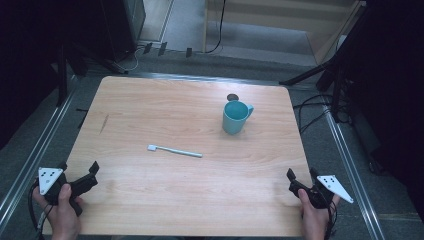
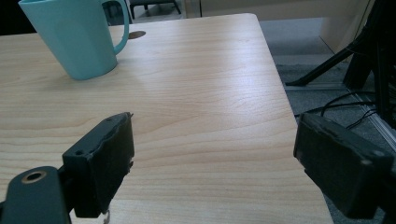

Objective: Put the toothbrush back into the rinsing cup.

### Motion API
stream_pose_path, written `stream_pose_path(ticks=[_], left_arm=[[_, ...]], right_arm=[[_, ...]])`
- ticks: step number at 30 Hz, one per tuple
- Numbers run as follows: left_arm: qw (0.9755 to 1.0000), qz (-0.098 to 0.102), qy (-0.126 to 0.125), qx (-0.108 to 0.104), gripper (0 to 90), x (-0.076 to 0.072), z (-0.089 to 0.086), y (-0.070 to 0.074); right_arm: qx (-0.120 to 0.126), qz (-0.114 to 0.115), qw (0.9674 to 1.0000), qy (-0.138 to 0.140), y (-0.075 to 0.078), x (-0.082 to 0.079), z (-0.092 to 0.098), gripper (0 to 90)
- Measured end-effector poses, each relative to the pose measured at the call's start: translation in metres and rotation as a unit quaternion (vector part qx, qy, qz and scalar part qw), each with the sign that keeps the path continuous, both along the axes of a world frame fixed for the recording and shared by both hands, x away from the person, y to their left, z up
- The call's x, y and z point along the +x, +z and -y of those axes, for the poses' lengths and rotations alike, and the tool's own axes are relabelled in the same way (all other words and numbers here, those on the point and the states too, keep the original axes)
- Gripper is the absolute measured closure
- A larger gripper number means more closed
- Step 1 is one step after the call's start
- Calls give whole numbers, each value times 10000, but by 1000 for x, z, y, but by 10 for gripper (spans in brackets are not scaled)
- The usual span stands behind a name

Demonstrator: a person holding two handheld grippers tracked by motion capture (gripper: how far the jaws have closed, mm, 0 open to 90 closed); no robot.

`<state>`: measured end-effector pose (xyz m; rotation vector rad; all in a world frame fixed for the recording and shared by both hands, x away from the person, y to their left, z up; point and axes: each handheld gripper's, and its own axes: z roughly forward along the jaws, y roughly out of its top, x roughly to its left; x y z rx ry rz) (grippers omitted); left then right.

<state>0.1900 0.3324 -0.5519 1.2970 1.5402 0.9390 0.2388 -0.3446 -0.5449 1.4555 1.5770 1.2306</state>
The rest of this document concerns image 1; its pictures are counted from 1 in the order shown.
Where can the small black bracket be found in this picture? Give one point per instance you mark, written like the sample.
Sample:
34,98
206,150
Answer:
162,48
147,48
189,52

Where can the light wooden frame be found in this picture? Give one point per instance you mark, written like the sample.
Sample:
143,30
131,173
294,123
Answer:
320,33

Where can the dark round disc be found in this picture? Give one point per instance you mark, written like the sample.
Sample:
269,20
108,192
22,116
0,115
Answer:
232,97

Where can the teal cup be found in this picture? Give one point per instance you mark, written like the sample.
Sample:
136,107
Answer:
233,118

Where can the metal floor rail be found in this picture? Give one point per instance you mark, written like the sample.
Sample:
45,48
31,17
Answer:
353,176
200,78
33,156

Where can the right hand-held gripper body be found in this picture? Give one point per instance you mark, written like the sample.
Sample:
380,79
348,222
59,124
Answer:
320,196

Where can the white toothbrush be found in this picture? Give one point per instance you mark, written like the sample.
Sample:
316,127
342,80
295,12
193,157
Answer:
175,151

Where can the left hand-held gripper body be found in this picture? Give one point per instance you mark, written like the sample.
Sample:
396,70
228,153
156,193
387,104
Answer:
50,180

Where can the person's left hand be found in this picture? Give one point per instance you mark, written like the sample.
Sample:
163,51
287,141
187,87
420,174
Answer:
63,220

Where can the dark cabinet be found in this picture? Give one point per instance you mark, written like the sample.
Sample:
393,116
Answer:
123,26

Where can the person's right hand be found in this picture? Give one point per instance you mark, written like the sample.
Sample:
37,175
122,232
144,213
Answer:
315,221

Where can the black metal stand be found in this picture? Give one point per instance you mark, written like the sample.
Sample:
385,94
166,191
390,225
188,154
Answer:
335,90
61,76

